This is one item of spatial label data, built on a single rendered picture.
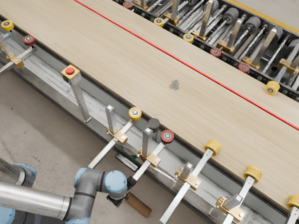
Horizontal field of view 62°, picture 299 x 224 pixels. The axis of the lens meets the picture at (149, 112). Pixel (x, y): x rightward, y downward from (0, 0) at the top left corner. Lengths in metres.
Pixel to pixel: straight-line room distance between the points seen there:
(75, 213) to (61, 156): 1.45
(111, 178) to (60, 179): 1.36
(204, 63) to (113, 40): 0.69
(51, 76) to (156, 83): 0.91
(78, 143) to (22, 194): 1.50
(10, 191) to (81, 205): 0.26
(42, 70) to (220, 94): 1.42
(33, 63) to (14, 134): 0.79
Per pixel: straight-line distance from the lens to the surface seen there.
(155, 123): 1.21
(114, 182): 1.09
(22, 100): 2.94
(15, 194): 1.07
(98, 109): 1.92
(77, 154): 2.47
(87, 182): 1.12
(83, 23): 2.12
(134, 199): 2.21
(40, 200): 1.08
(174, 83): 1.70
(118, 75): 1.73
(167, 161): 1.74
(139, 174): 1.45
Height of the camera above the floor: 2.25
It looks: 59 degrees down
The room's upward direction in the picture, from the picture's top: 5 degrees clockwise
